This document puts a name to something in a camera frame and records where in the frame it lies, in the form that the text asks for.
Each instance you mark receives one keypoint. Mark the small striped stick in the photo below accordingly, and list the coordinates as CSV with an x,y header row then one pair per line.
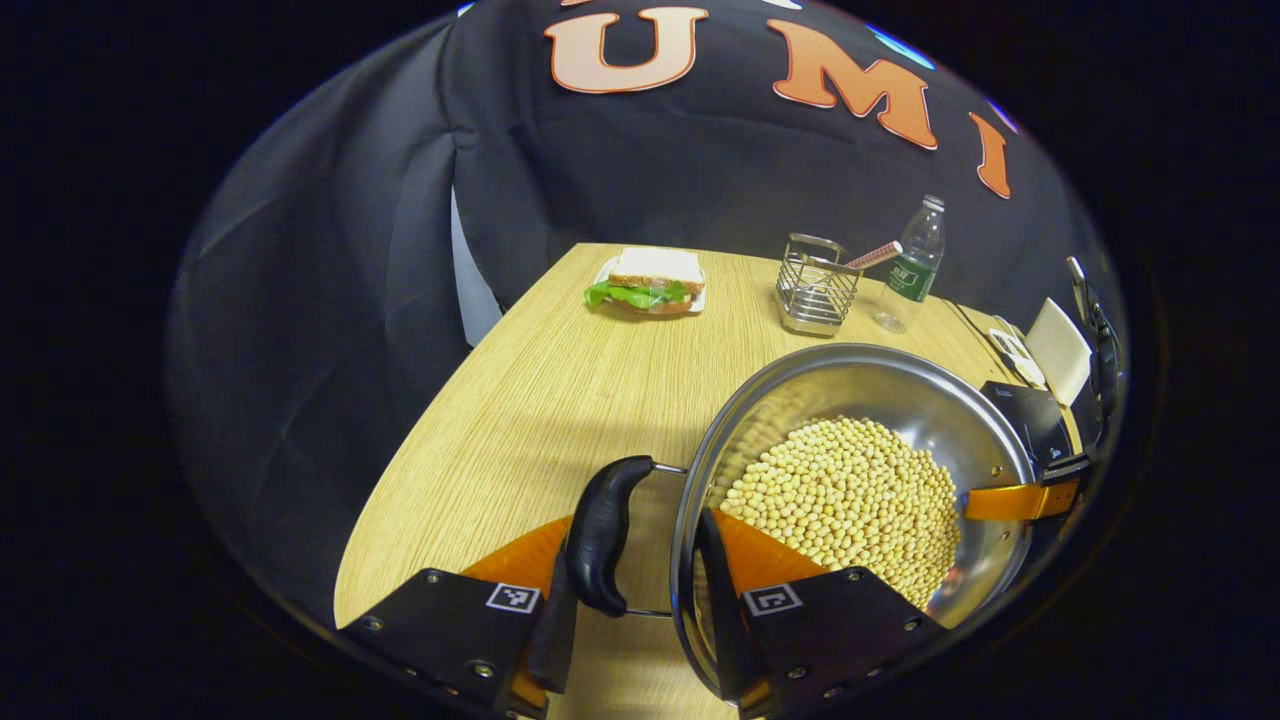
x,y
875,255

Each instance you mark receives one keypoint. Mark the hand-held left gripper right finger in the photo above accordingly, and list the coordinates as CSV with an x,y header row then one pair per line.
x,y
718,620

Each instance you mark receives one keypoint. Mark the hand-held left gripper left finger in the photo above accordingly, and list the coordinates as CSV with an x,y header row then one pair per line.
x,y
550,640

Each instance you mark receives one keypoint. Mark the black backdrop cloth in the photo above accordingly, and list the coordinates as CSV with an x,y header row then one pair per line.
x,y
330,300

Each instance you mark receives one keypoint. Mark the clear plastic water bottle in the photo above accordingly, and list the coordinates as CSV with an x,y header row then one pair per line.
x,y
915,270

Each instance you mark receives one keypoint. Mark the black induction cooktop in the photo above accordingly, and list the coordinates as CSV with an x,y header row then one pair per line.
x,y
1030,420

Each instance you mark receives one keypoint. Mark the white divided bean dish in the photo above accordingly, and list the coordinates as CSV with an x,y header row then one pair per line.
x,y
1015,350

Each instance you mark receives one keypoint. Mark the pile of yellow soybeans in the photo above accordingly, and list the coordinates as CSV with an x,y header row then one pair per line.
x,y
850,500

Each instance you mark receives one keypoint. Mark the sandwich with lettuce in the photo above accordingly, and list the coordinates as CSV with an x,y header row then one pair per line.
x,y
650,275

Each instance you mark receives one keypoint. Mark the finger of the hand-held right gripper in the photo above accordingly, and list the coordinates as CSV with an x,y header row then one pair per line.
x,y
1010,503

